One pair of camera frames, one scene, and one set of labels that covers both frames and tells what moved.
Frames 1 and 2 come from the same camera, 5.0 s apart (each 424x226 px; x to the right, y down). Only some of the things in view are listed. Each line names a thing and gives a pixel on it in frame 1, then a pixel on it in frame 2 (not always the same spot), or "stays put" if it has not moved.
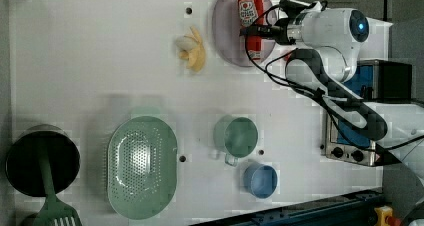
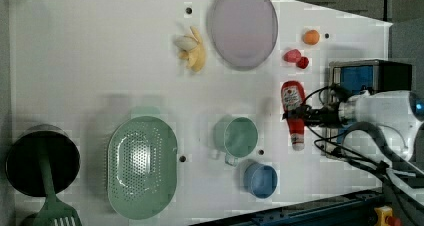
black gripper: x=279 y=31 -> x=326 y=116
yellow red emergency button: x=385 y=217 stays put
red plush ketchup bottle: x=250 y=6 -> x=293 y=96
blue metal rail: x=356 y=209 stays put
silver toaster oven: x=374 y=80 stays put
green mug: x=235 y=137 stays put
